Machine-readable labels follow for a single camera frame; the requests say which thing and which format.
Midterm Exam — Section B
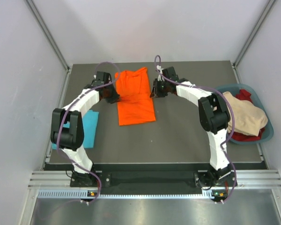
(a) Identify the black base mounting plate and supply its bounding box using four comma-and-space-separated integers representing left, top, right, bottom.
70, 171, 235, 195

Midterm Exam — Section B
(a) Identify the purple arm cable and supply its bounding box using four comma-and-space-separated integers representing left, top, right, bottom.
56, 61, 121, 204
154, 55, 237, 203

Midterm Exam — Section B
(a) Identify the blue plastic laundry basket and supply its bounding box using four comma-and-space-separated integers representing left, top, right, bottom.
212, 83, 274, 145

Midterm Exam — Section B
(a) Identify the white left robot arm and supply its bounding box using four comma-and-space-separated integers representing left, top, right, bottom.
50, 71, 120, 187

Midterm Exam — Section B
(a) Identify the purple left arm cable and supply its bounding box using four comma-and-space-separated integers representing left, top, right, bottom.
56, 61, 121, 204

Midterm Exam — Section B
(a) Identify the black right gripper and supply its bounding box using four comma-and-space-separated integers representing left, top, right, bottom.
150, 78, 170, 98

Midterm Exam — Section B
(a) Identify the beige t-shirt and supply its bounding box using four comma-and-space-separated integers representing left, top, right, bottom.
223, 91, 268, 136

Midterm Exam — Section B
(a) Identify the grey slotted cable duct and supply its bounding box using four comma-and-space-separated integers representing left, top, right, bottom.
37, 189, 225, 199

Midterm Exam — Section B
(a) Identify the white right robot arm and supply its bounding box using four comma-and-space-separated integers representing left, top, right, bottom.
150, 65, 231, 187

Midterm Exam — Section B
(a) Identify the orange t-shirt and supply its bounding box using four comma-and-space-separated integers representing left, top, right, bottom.
115, 67, 156, 126

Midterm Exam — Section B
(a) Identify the folded light blue t-shirt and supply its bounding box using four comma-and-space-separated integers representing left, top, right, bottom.
52, 109, 100, 150

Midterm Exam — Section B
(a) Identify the dark red t-shirt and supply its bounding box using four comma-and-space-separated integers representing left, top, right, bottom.
231, 89, 266, 143

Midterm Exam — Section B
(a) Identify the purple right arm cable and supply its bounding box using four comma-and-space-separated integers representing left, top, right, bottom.
154, 55, 237, 203

